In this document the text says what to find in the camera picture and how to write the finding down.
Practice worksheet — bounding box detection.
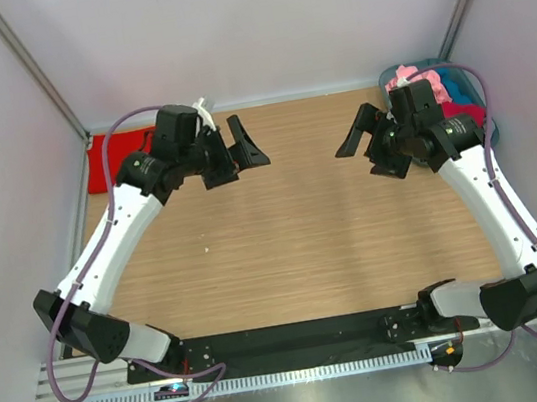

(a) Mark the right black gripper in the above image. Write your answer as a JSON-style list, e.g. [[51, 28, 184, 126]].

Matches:
[[329, 97, 422, 189]]

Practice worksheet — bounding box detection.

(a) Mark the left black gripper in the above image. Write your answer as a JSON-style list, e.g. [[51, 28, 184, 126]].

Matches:
[[173, 111, 271, 193]]

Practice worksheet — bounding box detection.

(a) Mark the magenta t-shirt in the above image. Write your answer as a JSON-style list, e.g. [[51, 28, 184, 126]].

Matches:
[[440, 102, 486, 127]]

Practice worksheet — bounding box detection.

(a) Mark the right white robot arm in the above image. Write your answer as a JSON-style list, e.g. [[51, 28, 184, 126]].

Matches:
[[335, 80, 537, 334]]

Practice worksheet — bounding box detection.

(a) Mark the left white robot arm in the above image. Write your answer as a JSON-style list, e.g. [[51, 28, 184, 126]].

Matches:
[[33, 100, 270, 378]]

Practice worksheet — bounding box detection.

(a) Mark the pink t-shirt in basket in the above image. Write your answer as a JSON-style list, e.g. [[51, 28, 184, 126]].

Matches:
[[384, 65, 452, 105]]

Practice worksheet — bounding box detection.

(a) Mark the blue t-shirt in basket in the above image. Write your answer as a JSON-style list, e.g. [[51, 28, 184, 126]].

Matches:
[[435, 67, 480, 105]]

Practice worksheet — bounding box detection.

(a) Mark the folded red t-shirt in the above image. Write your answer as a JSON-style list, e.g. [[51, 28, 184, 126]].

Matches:
[[86, 126, 155, 195]]

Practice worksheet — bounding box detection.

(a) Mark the teal plastic laundry basket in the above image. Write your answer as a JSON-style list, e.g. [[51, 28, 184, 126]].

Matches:
[[375, 49, 504, 164]]

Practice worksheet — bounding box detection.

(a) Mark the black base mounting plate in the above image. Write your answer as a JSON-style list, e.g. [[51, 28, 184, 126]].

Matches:
[[122, 295, 483, 396]]

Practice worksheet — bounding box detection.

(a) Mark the slotted cable duct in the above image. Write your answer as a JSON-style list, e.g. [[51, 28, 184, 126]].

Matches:
[[84, 343, 432, 402]]

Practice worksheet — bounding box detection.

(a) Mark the aluminium front rail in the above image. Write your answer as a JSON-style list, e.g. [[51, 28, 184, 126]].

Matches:
[[29, 289, 537, 402]]

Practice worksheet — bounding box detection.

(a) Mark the left aluminium frame post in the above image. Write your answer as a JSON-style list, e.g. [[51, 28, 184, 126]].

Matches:
[[0, 12, 90, 143]]

